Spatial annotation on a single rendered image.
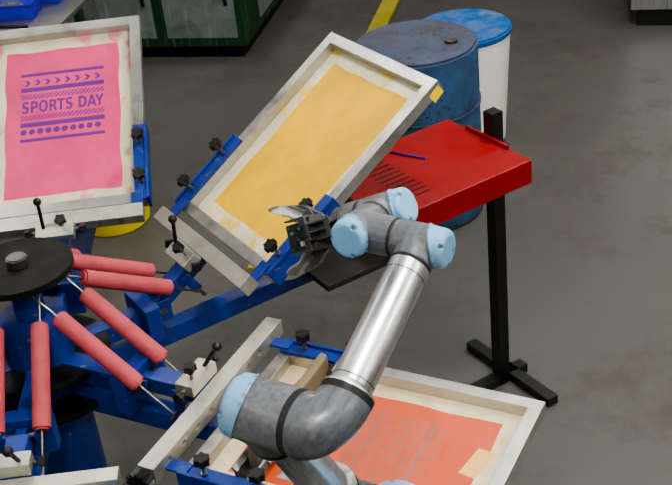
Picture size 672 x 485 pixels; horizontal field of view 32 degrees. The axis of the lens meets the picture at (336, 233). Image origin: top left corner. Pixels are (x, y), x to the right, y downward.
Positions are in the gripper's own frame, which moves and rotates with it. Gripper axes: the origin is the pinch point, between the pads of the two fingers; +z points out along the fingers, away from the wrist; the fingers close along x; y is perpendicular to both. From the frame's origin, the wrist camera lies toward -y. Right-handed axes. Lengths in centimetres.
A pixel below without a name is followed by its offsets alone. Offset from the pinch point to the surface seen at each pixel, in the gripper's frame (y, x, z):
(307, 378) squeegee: -57, 33, 50
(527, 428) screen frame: -78, 58, -1
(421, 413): -74, 49, 28
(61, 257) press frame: -32, -17, 106
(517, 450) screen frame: -70, 62, -1
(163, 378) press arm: -40, 23, 86
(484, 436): -75, 58, 10
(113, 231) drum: -227, -48, 297
